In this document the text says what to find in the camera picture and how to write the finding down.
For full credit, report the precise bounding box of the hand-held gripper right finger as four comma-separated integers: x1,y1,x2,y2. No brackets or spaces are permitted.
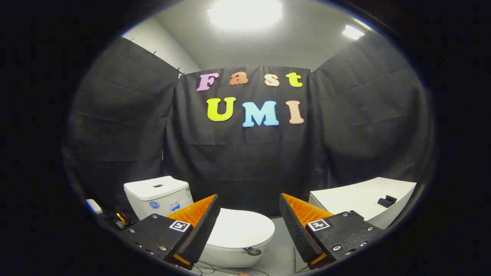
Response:
279,193,386,271

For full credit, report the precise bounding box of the large ceiling light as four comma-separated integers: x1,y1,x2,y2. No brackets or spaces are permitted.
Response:
207,0,282,29

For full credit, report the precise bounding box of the white cabinet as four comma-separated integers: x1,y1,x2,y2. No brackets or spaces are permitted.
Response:
309,177,417,230

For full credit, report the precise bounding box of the small ceiling light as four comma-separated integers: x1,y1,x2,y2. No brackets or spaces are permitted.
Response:
342,25,365,40

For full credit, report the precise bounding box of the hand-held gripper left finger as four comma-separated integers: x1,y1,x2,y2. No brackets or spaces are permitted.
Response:
119,194,222,271

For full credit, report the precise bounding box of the black backdrop cloth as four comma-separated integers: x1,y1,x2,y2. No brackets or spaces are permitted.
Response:
63,36,436,217

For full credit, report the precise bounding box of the white toilet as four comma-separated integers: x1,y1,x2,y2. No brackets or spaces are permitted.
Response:
124,176,275,269

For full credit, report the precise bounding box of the black cable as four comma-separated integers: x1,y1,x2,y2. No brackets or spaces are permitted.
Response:
192,261,269,276

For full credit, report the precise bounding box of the white toilet lid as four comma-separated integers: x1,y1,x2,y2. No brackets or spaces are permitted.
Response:
207,208,275,251

